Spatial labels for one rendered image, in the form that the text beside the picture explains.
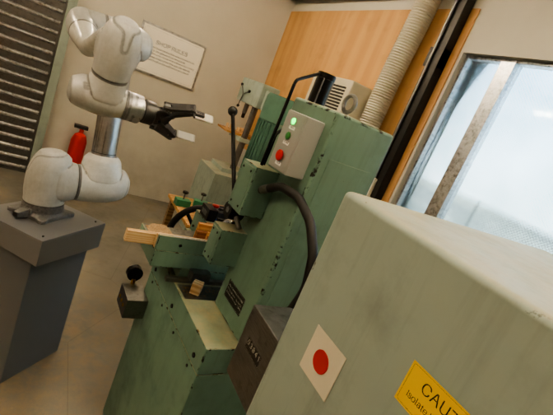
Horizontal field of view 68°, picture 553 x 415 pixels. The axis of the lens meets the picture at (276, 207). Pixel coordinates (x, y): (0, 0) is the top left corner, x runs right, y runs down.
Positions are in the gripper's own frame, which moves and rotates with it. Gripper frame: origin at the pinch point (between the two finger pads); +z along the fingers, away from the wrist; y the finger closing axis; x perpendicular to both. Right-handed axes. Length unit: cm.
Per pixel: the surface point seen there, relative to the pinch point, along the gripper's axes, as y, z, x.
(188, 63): -197, 80, 211
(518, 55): 54, 153, 67
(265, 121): 16.2, 15.8, -0.4
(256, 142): 11.0, 15.4, -5.8
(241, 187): 18.1, 4.7, -28.0
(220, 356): 1, 7, -74
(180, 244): -14.5, 0.7, -37.0
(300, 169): 37.6, 10.9, -29.1
